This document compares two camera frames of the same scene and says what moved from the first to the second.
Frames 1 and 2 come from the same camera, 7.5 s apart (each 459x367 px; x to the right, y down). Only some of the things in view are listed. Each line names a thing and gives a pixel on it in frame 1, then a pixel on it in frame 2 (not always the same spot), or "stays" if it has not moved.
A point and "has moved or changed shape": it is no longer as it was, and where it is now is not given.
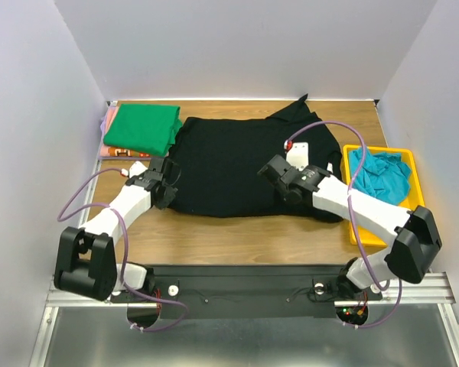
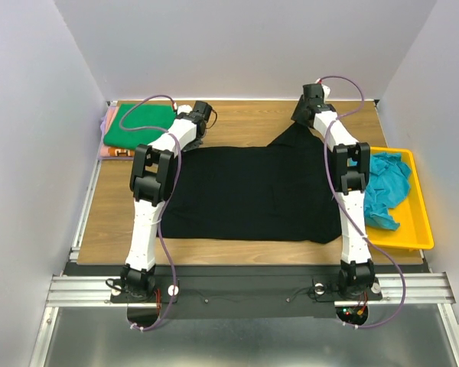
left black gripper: (170, 192) to (192, 146)
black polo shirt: (218, 160) has moved or changed shape
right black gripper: (270, 168) to (299, 113)
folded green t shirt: (151, 128) stays
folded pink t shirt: (112, 114) stays
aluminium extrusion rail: (431, 289) stays
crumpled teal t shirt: (380, 174) stays
